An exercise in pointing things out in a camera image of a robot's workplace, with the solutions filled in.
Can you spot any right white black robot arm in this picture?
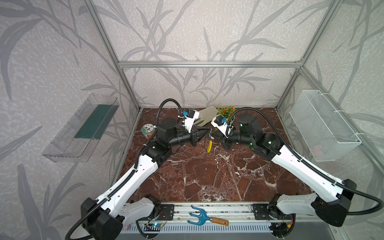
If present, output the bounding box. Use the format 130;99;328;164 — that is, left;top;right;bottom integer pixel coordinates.
211;114;353;227

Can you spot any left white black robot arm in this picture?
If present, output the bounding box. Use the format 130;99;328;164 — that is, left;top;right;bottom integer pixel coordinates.
77;118;211;240

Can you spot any beige gardening glove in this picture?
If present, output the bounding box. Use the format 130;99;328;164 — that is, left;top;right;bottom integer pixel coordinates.
194;106;218;127

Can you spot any white pot with flowers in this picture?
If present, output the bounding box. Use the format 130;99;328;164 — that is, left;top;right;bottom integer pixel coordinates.
217;106;235;120

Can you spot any left green circuit board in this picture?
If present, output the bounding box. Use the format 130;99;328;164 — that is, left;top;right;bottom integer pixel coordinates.
145;222;166;232

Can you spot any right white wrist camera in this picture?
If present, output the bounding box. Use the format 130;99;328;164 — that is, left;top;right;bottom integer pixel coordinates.
211;115;233;138

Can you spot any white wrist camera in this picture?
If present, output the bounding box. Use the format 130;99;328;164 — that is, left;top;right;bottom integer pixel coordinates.
182;110;200;133
211;115;233;138

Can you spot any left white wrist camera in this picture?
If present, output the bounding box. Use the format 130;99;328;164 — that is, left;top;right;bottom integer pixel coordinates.
182;110;200;133

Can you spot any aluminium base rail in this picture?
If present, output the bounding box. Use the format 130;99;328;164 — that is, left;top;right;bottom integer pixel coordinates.
160;202;291;224

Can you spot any left black arm cable conduit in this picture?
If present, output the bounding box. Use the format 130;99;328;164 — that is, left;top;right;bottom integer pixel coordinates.
65;98;184;240

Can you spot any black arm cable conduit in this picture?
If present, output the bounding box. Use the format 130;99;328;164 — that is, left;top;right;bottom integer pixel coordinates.
65;98;184;240
228;107;384;217

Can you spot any blue hand rake wooden handle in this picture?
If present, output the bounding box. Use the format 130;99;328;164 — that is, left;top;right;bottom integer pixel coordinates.
187;205;229;227

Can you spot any white wire mesh basket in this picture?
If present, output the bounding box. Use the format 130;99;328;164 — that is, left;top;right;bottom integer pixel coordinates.
290;90;362;162

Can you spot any right circuit board with wires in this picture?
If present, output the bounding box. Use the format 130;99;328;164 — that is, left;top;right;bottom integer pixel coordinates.
269;222;295;238

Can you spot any clear plastic wall shelf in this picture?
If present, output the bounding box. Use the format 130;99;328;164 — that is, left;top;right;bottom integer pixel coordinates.
42;94;120;163

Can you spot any right black arm cable conduit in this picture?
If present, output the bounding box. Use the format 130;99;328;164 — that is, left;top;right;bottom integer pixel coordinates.
228;107;384;217

